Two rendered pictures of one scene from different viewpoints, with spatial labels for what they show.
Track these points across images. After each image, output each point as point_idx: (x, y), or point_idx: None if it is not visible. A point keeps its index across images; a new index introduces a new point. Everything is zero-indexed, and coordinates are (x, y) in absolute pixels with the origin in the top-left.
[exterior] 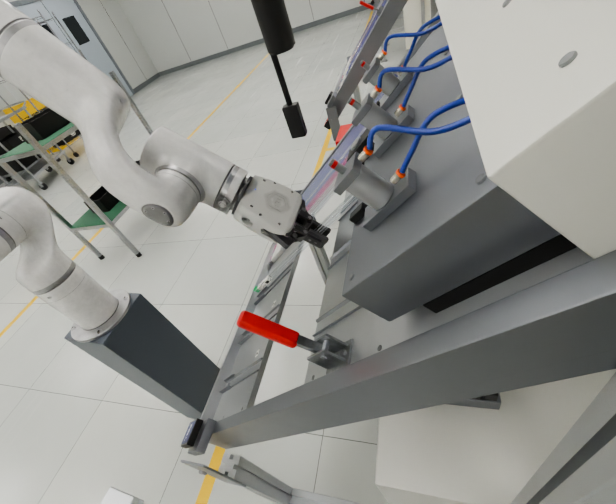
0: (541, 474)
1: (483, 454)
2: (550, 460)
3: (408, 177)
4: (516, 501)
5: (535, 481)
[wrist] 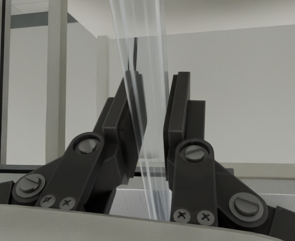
0: None
1: None
2: None
3: None
4: None
5: None
